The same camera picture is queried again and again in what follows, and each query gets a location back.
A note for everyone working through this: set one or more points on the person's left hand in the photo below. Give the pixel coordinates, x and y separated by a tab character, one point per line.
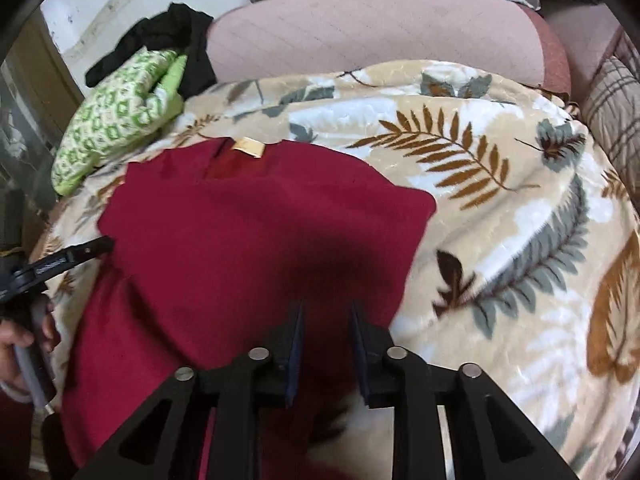
12	355

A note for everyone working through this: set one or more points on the red knit garment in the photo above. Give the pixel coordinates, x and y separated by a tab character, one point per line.
240	270

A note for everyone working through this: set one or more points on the green patterned pillow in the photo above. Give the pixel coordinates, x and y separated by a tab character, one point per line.
110	120

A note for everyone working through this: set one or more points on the striped sofa cushion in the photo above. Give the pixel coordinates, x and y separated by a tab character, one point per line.
615	105

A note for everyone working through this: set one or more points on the pink quilted cushion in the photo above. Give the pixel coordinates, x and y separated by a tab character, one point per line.
360	30

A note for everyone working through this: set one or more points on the leaf print blanket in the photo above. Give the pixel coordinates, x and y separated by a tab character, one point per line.
500	240

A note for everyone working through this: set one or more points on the maroon beige sofa back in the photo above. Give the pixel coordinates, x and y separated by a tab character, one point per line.
580	50

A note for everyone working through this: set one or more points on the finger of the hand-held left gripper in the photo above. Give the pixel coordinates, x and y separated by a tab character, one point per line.
75	255

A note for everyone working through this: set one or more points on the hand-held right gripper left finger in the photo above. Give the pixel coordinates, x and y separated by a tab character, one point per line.
296	355

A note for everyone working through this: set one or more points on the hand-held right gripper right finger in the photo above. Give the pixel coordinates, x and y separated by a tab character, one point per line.
361	360

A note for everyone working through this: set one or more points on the wooden glass cabinet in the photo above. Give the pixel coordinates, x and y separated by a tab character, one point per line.
30	100

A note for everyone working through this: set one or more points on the black cloth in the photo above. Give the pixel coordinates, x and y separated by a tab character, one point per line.
185	40

